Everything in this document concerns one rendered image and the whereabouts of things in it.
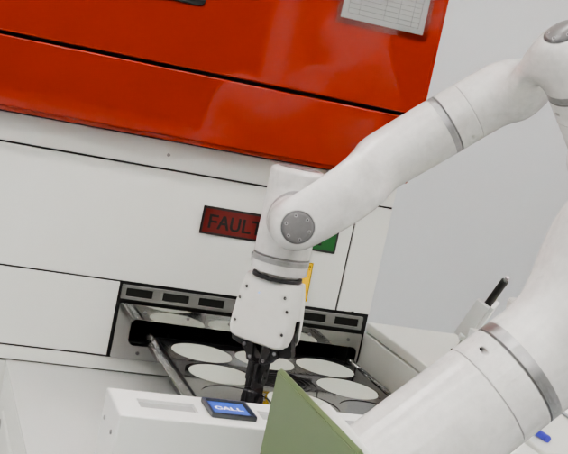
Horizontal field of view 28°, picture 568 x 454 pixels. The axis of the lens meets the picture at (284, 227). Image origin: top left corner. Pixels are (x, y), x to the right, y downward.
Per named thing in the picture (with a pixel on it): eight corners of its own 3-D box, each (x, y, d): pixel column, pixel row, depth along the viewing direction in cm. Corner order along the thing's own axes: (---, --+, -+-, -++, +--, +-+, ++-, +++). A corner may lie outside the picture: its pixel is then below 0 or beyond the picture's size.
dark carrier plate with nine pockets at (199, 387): (155, 340, 187) (155, 336, 187) (345, 363, 198) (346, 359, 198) (203, 412, 154) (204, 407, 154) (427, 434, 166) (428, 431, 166)
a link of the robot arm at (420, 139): (480, 157, 155) (290, 269, 155) (453, 147, 171) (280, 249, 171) (450, 100, 154) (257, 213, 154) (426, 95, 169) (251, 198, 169)
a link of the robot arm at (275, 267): (241, 248, 165) (236, 267, 166) (291, 263, 161) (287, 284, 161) (270, 246, 172) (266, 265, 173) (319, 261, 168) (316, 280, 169)
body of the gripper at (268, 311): (236, 260, 166) (222, 333, 168) (295, 279, 161) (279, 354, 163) (263, 258, 173) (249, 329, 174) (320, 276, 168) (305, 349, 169)
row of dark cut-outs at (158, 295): (119, 297, 188) (122, 283, 188) (359, 329, 203) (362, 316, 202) (120, 298, 188) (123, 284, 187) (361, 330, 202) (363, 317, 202)
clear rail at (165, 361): (143, 340, 187) (145, 331, 187) (151, 340, 188) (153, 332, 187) (193, 418, 152) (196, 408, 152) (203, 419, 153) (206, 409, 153)
